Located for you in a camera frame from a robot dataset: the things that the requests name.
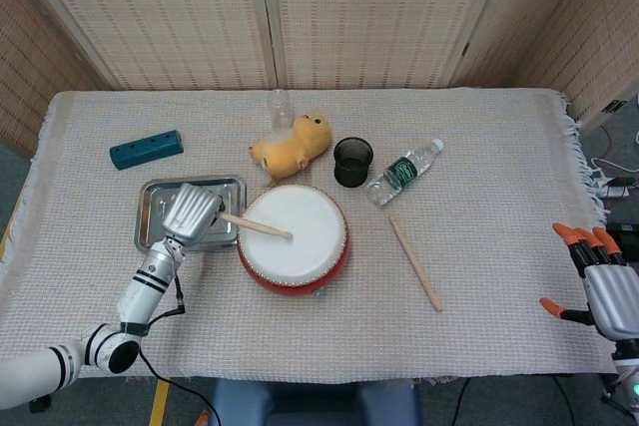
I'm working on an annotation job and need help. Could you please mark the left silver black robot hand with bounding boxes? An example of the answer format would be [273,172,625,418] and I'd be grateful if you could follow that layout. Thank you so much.
[160,182,226,251]

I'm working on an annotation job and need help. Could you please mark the right orange-tipped robot hand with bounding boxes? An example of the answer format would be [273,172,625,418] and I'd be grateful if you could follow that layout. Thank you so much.
[538,222,639,342]

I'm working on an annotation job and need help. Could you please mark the wooden drumstick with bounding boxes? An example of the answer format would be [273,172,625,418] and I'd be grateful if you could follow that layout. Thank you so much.
[218,212,294,239]
[388,214,444,313]

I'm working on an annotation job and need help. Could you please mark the stainless steel tray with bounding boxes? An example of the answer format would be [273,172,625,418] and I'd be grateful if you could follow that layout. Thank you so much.
[133,175,248,253]

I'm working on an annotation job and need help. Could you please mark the black box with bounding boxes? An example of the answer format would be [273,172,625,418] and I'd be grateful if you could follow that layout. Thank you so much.
[605,222,639,263]

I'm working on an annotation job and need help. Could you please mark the teal block with holes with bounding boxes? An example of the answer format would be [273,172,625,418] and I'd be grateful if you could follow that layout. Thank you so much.
[109,129,185,172]

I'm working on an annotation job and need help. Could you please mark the white power strip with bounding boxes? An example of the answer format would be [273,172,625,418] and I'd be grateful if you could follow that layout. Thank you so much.
[596,181,631,200]

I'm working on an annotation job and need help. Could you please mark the red drum white head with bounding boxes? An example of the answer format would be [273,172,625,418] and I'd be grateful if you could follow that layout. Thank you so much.
[236,184,352,297]

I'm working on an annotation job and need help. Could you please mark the yellow plush toy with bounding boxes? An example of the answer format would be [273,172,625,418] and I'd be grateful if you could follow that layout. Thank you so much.
[249,113,332,187]

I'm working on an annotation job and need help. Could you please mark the clear plastic cup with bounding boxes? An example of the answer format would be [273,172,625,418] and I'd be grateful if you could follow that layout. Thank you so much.
[269,89,294,132]

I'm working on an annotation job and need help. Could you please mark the beige woven tablecloth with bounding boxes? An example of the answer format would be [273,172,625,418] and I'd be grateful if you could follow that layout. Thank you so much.
[0,87,630,383]

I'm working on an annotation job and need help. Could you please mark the black mesh pen cup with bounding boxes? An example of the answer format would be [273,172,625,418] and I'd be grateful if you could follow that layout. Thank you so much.
[332,136,374,189]

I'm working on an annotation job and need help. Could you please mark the bamboo folding screen panel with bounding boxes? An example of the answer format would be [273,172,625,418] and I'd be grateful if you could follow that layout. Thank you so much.
[14,0,279,92]
[0,0,106,158]
[548,0,639,134]
[451,0,600,89]
[259,0,505,91]

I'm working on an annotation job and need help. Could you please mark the clear water bottle green label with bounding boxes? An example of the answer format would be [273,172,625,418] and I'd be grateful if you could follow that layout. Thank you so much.
[365,138,445,208]

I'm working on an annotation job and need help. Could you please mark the blue padded seat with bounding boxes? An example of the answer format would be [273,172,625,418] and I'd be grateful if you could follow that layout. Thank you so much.
[208,376,423,426]

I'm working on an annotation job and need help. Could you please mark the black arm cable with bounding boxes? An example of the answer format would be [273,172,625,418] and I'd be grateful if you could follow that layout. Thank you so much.
[138,273,224,426]

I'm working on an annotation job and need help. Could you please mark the black floor cable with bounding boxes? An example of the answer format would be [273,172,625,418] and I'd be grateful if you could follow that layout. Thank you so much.
[451,378,473,426]
[551,375,580,426]

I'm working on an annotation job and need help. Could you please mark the white floor cable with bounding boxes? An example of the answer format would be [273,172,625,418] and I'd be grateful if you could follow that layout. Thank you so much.
[591,129,639,177]

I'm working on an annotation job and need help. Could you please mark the red floor cable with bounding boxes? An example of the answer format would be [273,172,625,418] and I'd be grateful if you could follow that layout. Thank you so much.
[597,122,616,161]

